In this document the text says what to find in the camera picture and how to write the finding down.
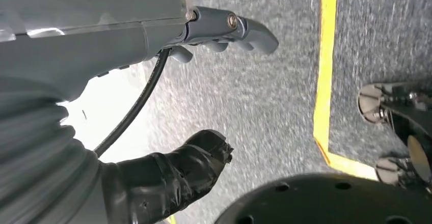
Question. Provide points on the yellow floor tape outline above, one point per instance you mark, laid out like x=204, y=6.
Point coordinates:
x=325, y=64

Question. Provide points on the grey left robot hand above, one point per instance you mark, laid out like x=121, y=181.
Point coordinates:
x=84, y=30

